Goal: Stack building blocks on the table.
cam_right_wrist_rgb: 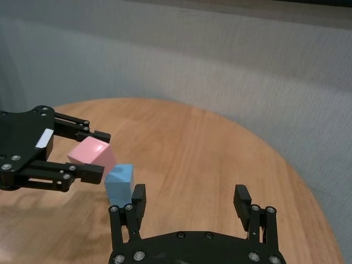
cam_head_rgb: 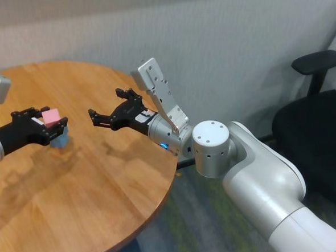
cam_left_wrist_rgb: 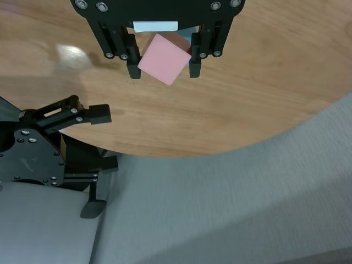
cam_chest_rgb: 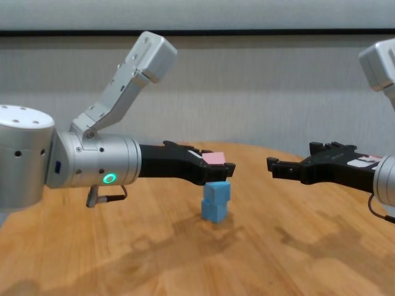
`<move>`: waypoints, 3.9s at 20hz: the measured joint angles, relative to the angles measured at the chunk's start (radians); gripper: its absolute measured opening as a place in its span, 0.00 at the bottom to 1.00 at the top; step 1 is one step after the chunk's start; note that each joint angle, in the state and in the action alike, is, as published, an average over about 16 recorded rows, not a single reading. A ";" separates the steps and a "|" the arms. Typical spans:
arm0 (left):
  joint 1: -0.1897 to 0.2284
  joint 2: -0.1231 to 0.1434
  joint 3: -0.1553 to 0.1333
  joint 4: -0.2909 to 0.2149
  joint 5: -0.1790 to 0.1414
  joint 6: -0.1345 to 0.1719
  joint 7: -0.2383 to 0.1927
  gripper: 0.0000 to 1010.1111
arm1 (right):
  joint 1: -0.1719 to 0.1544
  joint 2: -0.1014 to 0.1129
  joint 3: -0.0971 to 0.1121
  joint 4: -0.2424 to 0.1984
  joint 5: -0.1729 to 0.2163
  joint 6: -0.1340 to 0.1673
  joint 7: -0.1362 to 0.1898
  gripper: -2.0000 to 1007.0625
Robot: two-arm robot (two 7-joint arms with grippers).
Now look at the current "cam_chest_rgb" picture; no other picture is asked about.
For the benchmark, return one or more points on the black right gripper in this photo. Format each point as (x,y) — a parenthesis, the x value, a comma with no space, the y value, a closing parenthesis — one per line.
(339,171)

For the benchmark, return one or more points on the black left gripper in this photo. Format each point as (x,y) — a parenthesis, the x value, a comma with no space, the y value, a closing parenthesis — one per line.
(172,163)

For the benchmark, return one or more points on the pink wooden cube block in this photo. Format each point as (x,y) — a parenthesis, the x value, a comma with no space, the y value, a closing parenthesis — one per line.
(213,158)

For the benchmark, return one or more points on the blue wooden cube block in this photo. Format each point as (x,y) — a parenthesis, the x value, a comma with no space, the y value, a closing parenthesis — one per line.
(217,192)
(213,212)

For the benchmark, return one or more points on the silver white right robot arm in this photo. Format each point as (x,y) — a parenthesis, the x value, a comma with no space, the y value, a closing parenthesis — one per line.
(385,185)

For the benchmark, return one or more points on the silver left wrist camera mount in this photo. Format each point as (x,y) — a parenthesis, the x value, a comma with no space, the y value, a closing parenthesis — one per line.
(129,83)

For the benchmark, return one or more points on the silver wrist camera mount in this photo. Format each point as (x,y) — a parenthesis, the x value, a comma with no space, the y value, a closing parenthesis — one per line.
(129,83)
(379,66)

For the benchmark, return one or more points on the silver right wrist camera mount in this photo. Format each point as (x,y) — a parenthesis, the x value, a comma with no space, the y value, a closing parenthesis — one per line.
(379,66)

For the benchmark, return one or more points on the black wall trim strip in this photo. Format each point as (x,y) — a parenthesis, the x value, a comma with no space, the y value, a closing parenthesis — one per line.
(197,32)

